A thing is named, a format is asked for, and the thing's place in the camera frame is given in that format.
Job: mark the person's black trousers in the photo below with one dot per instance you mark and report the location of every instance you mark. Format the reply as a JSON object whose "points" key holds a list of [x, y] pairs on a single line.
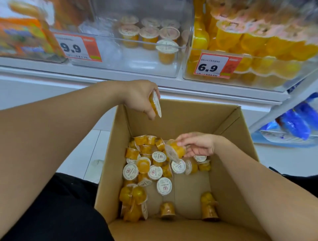
{"points": [[62, 211]]}

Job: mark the brown cardboard box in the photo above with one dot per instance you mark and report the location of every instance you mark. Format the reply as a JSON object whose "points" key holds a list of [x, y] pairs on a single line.
{"points": [[186, 116]]}

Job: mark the person's left forearm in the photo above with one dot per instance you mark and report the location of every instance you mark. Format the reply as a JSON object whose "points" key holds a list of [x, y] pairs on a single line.
{"points": [[49, 139]]}

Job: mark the person's right forearm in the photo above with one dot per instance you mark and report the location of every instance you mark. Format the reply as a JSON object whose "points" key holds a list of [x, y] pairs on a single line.
{"points": [[268, 198]]}

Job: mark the pile of yellow jelly cups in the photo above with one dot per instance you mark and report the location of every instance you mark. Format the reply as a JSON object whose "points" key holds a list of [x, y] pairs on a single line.
{"points": [[139, 163]]}

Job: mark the crumpled clear plastic bag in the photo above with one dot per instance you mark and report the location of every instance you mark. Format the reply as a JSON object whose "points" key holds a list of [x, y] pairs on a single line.
{"points": [[99, 37]]}

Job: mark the blue snack bags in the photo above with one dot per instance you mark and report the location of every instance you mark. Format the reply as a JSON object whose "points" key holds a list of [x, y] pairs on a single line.
{"points": [[295, 121]]}

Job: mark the person's white shoe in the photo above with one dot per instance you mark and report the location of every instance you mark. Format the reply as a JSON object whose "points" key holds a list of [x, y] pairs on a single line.
{"points": [[97, 171]]}

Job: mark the person's left hand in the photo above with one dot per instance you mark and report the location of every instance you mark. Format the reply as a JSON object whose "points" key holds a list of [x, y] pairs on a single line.
{"points": [[137, 95]]}

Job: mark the pile of orange snack packets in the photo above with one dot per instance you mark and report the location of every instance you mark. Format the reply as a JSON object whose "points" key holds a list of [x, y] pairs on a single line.
{"points": [[24, 37]]}

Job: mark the white sausage packet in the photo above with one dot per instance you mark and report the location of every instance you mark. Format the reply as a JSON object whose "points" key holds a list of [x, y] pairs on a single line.
{"points": [[24, 10]]}

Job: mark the yellow jelly cup white lid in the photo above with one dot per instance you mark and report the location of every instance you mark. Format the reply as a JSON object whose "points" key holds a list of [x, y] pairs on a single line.
{"points": [[174, 151], [156, 104]]}

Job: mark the cluster of white-lid jelly cups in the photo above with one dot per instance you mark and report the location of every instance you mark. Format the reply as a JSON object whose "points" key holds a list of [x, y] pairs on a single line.
{"points": [[149, 34]]}

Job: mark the person's right hand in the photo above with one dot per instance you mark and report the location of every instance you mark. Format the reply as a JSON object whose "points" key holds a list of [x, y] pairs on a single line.
{"points": [[201, 144]]}

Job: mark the orange white price tag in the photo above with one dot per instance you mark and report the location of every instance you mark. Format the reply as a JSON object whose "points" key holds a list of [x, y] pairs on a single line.
{"points": [[211, 65], [72, 47]]}

